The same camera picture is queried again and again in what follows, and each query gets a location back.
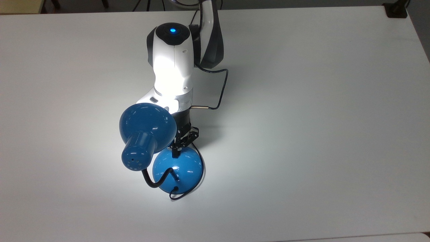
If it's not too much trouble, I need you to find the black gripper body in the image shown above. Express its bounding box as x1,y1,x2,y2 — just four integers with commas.
174,110,192,132

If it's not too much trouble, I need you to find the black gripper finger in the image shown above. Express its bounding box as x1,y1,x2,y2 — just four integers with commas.
179,126,199,149
169,130,183,159

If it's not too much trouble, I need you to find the blue desk lamp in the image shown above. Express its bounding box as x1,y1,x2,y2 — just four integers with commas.
119,103,204,194

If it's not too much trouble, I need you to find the yellow wooden table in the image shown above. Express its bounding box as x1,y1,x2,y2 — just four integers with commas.
0,0,46,15

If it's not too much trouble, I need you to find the black table clamp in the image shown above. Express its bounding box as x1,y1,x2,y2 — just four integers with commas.
383,0,411,18

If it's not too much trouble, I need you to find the black lamp power cable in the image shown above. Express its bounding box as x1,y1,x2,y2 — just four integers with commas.
169,142,205,200

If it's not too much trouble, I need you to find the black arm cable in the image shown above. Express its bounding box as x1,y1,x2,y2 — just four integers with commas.
191,64,229,111

